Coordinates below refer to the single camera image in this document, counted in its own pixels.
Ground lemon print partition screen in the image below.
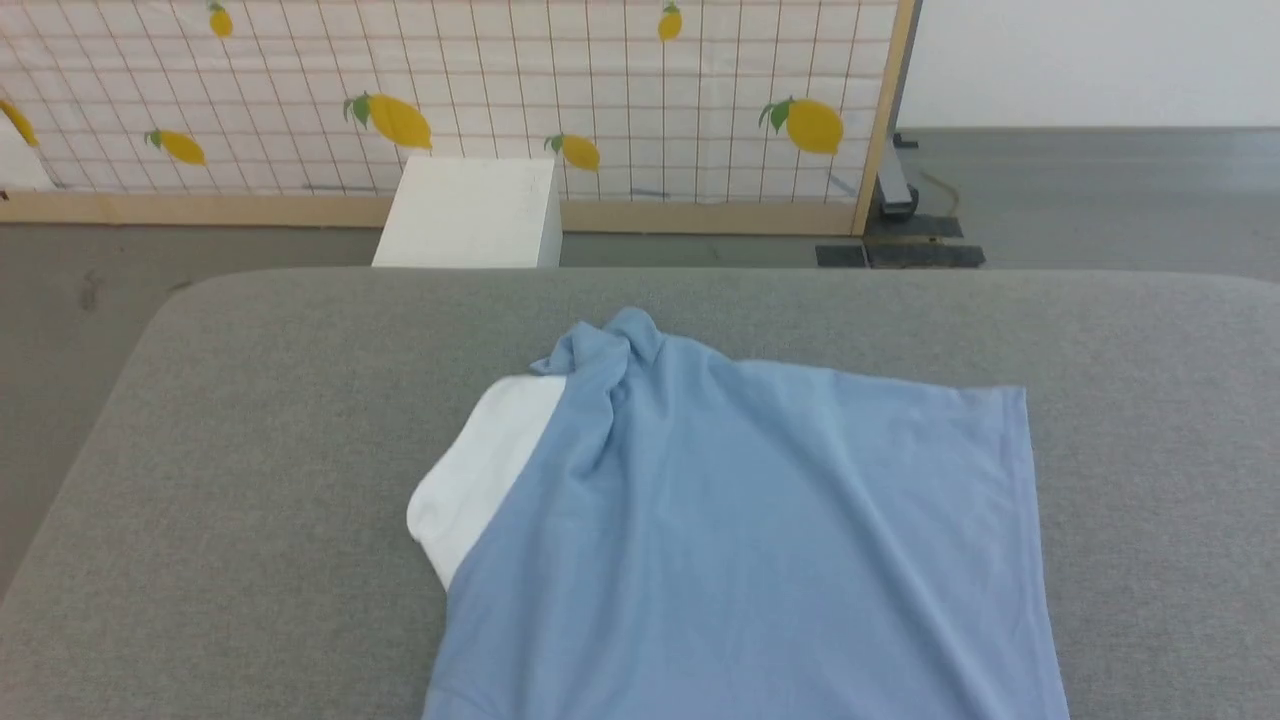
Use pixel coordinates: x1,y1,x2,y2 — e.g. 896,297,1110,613
0,0,919,237

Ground light blue polo shirt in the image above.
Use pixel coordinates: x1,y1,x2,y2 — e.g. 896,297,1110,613
405,306,1071,720

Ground large black floor mat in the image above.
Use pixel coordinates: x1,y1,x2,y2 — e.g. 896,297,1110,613
865,213,988,269

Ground grey geometric print panel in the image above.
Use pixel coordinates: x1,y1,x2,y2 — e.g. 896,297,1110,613
0,115,56,193

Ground yellow floor cable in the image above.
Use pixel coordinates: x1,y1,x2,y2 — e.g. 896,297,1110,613
920,170,961,216

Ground white board panel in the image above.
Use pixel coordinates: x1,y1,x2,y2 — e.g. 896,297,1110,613
895,0,1280,131

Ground white box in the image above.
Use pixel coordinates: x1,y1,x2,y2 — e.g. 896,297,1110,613
371,155,563,269

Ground grey metal stand leg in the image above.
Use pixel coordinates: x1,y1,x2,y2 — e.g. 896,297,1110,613
878,130,921,223

